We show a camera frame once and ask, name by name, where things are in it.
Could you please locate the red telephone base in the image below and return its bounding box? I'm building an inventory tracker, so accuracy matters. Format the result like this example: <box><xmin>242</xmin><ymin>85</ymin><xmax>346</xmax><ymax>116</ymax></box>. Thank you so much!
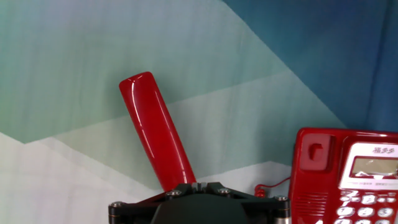
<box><xmin>288</xmin><ymin>127</ymin><xmax>398</xmax><ymax>224</ymax></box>

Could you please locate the teal blue white tablecloth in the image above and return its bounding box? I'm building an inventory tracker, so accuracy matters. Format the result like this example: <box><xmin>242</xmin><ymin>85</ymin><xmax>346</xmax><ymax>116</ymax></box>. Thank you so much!
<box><xmin>0</xmin><ymin>0</ymin><xmax>398</xmax><ymax>224</ymax></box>

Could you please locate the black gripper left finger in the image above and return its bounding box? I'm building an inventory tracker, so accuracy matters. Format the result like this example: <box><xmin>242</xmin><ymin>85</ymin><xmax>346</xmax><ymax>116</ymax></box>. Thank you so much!
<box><xmin>108</xmin><ymin>182</ymin><xmax>200</xmax><ymax>224</ymax></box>

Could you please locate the red telephone handset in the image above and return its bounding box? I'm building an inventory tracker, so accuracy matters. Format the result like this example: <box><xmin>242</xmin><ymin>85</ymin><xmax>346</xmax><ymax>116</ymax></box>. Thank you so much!
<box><xmin>119</xmin><ymin>71</ymin><xmax>197</xmax><ymax>193</ymax></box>

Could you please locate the red telephone cord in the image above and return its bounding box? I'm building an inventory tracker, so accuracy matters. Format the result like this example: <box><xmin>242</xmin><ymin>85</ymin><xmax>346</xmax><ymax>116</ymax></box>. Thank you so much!
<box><xmin>254</xmin><ymin>176</ymin><xmax>292</xmax><ymax>198</ymax></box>

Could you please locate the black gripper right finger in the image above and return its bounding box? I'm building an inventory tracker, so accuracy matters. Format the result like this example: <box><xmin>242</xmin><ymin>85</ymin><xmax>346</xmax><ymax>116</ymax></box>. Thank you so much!
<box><xmin>198</xmin><ymin>182</ymin><xmax>292</xmax><ymax>224</ymax></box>

